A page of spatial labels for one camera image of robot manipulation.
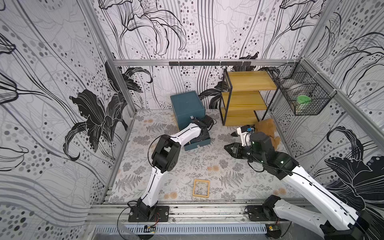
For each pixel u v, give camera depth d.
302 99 0.80
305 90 0.78
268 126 0.96
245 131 0.62
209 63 0.90
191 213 0.75
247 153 0.58
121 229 0.70
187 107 0.93
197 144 0.95
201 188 0.82
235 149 0.59
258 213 0.69
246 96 1.03
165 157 0.56
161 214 0.73
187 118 0.93
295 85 0.80
